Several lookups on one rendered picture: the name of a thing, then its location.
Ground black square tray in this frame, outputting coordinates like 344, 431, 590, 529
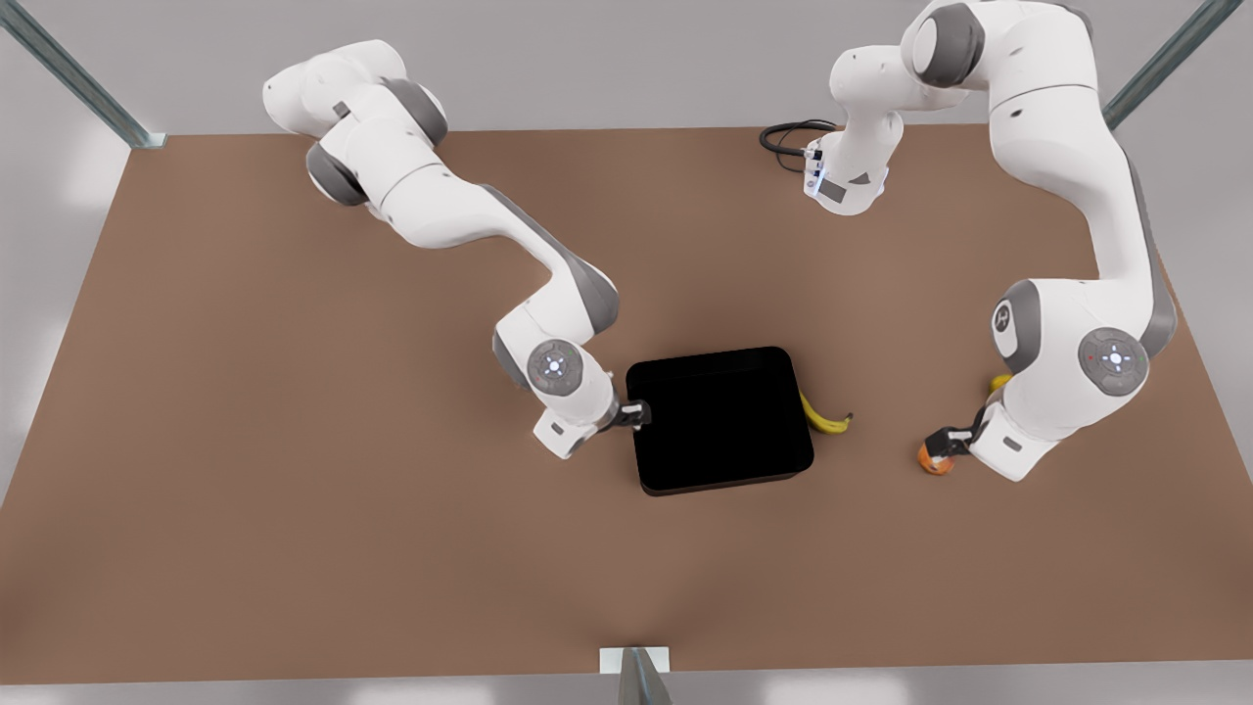
626, 346, 815, 497

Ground yellow banana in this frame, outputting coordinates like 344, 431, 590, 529
799, 390, 855, 435

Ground silver frame post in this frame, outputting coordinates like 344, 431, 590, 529
599, 646, 672, 705
1102, 0, 1245, 131
0, 0, 167, 150

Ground black cable loop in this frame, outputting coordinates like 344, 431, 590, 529
759, 119, 839, 176

